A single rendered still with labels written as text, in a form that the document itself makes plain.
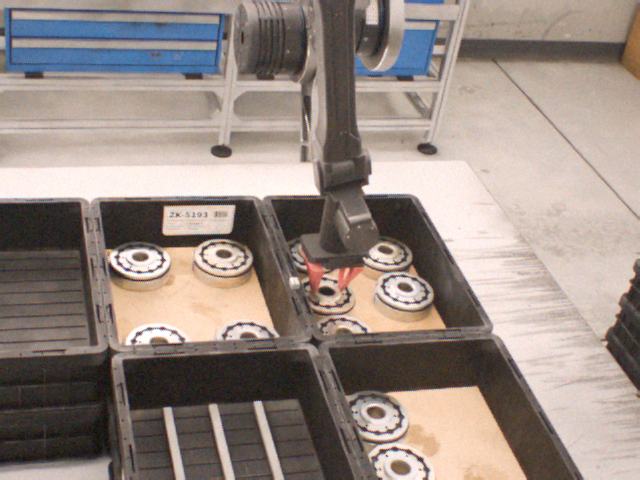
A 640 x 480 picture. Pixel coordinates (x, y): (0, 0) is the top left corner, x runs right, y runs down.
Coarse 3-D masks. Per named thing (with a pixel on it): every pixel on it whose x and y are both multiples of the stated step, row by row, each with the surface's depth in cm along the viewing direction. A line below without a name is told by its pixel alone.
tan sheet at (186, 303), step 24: (192, 264) 179; (120, 288) 171; (168, 288) 173; (192, 288) 174; (216, 288) 175; (240, 288) 176; (120, 312) 166; (144, 312) 166; (168, 312) 167; (192, 312) 168; (216, 312) 169; (240, 312) 170; (264, 312) 171; (120, 336) 161; (192, 336) 163
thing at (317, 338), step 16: (272, 208) 179; (416, 208) 187; (272, 224) 175; (432, 224) 183; (288, 256) 169; (448, 256) 176; (288, 272) 165; (464, 288) 168; (304, 304) 158; (480, 304) 165; (480, 320) 162; (320, 336) 153; (336, 336) 153; (352, 336) 154; (368, 336) 154; (384, 336) 155; (400, 336) 155; (416, 336) 156
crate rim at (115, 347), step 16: (96, 208) 171; (256, 208) 179; (96, 224) 167; (96, 240) 164; (272, 240) 171; (288, 288) 161; (112, 304) 151; (112, 320) 150; (304, 320) 155; (112, 336) 145; (304, 336) 152; (112, 352) 144
